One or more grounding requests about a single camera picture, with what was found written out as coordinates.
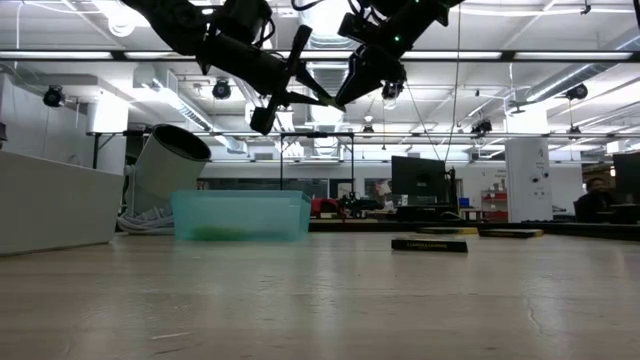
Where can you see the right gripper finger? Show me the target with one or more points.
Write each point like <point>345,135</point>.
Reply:
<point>365,75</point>

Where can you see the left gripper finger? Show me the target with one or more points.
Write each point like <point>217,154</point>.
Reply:
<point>315,85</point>
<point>310,100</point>

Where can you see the green eraser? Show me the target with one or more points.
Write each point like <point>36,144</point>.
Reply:
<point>334,104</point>

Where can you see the yellow green crayon box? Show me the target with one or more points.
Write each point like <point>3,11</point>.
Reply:
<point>510,233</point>
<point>447,231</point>
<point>429,245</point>

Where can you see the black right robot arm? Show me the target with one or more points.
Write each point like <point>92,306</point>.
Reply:
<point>420,10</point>

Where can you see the black ceiling spotlight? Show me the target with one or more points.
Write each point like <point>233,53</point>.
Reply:
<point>221,89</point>
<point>53,96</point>
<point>481,126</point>
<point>390,92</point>
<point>577,92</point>

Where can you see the black computer monitor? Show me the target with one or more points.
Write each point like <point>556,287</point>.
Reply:
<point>627,175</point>
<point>417,177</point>

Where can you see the teal translucent plastic bin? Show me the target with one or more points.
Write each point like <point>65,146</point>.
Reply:
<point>240,210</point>

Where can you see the black overhead light bar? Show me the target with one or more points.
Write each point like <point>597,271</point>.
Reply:
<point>117,55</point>

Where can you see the red shelf unit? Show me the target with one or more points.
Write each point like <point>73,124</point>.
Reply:
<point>495,205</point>

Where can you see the white column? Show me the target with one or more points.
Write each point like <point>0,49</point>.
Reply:
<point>528,180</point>

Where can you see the white translucent plastic bin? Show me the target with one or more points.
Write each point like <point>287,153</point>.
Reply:
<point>55,205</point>

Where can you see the person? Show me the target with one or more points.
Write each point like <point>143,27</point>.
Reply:
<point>595,202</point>

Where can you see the silver ceiling duct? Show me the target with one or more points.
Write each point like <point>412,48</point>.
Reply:
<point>327,70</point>

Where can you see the distant black rig frame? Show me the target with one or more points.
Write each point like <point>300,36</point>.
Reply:
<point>317,134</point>

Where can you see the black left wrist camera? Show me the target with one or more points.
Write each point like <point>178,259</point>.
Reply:
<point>245,20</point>

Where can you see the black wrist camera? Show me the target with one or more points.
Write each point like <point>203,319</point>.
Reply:
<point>245,20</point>
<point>360,30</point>

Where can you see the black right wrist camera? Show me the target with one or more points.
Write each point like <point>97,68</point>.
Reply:
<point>360,30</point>

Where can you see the black aluminium table frame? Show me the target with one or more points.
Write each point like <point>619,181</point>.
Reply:
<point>360,226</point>

